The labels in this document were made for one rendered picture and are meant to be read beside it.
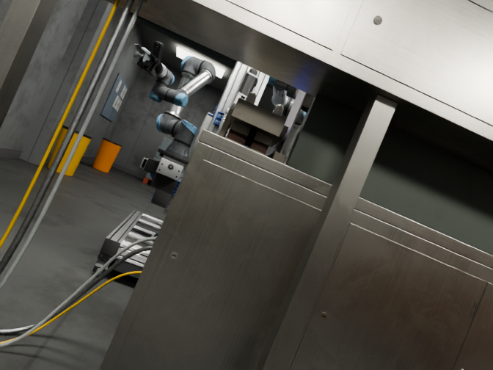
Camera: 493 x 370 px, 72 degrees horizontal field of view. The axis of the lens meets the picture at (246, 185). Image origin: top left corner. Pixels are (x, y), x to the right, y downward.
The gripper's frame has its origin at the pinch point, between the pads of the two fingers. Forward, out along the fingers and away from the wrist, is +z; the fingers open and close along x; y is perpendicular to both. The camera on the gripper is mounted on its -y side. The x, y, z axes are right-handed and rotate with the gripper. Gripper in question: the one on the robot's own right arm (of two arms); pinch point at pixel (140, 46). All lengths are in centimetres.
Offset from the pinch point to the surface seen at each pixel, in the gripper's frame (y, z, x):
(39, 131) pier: 118, -244, 275
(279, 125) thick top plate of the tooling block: 11, 43, -93
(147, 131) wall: 55, -726, 438
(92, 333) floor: 116, 15, -63
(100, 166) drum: 165, -499, 348
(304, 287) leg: 46, 54, -123
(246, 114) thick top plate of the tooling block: 13, 46, -83
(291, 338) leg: 59, 53, -127
